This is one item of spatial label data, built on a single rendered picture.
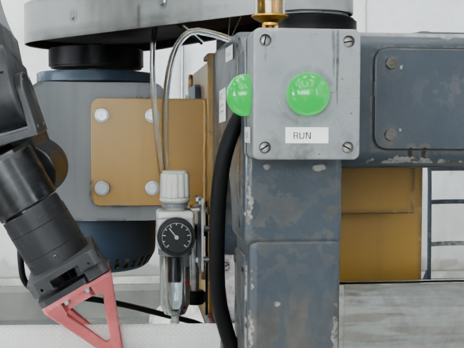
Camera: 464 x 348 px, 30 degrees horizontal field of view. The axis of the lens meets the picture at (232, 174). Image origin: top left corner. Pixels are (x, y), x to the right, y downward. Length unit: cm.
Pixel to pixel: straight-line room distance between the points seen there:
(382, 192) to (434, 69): 27
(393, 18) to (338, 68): 552
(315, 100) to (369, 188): 34
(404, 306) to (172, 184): 25
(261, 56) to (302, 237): 14
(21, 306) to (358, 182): 510
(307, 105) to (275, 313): 16
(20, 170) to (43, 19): 33
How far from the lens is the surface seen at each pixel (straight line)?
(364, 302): 84
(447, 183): 622
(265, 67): 59
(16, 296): 591
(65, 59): 108
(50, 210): 78
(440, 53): 68
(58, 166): 85
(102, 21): 97
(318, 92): 58
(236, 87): 60
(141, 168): 101
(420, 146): 67
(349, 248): 97
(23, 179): 77
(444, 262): 627
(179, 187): 85
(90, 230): 106
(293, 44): 60
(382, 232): 97
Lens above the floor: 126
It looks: 3 degrees down
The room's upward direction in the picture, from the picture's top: straight up
